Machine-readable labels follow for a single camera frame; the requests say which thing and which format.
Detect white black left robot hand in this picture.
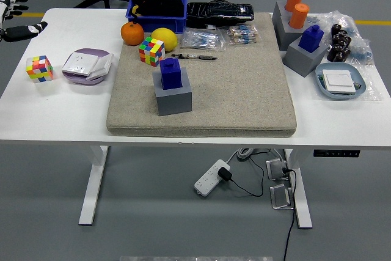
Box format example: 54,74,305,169
0,0,49,43

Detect blue seal stamp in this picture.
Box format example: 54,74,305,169
298,24,324,53
159,56,183,89

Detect grey cube seal holder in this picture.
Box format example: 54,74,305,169
152,67,193,116
282,36,331,78

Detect grey double seal holder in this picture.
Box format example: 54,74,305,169
271,1,309,51

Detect colourful puzzle cube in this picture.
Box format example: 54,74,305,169
138,37,166,68
26,55,54,84

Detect purple dish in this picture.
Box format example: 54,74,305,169
62,48,114,85

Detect orange fruit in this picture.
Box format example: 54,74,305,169
120,21,145,46

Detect blue plastic bin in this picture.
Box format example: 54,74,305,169
125,0,188,34

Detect yellow lemon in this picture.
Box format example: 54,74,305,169
151,28,178,53

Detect black cloth pouches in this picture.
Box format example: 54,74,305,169
134,0,185,17

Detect white table leg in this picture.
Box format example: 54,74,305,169
78,145,110,226
282,149,313,230

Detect black pen tool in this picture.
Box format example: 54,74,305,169
170,53,218,61

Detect bag of blue resistors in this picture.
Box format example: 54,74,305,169
180,27,227,51

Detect black wrapped device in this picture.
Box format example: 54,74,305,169
186,0,255,29

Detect beige fabric mat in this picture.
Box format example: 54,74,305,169
106,12,298,138

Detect bag of brown resistors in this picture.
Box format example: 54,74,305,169
226,24,260,45

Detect white power strip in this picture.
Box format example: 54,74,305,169
194,159,232,197

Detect light blue dish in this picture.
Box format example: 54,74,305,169
315,62,367,100

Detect black table control panel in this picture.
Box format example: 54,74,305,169
313,149,360,158

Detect clear bag of blue parts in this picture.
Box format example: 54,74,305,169
307,10,374,66

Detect clear flat plastic bag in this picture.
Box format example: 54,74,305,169
314,64,382,101

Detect white wall socket panel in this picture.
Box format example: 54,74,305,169
62,52,100,76

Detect white switch panel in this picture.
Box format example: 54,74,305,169
86,53,114,81
322,70,357,93

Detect black power adapter with cable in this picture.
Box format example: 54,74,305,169
217,150,265,197

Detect white coiled cable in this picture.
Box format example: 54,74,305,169
225,147,272,164

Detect metal foot bracket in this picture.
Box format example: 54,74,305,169
265,158,291,182
268,183,294,211

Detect black floor cable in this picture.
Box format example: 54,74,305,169
281,167,298,261

